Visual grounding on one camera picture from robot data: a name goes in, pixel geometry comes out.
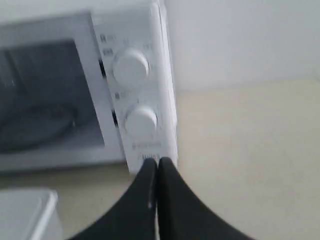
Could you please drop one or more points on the upper white power knob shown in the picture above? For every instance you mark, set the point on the upper white power knob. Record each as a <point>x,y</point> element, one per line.
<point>130,68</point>

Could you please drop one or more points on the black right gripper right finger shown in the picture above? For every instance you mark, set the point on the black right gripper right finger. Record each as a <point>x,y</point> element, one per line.
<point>182,215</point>

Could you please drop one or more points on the clear plastic food container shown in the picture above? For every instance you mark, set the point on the clear plastic food container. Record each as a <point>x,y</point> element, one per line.
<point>29,214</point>

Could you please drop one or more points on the white microwave oven body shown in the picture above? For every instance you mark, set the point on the white microwave oven body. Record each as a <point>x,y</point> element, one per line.
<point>144,27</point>

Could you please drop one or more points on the lower white timer knob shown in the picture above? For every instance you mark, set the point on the lower white timer knob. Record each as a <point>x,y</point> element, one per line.
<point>140,120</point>

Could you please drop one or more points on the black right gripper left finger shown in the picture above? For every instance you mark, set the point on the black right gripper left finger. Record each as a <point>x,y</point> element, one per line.
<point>132,217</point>

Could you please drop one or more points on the white microwave door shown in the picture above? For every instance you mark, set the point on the white microwave door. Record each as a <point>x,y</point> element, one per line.
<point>56,110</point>

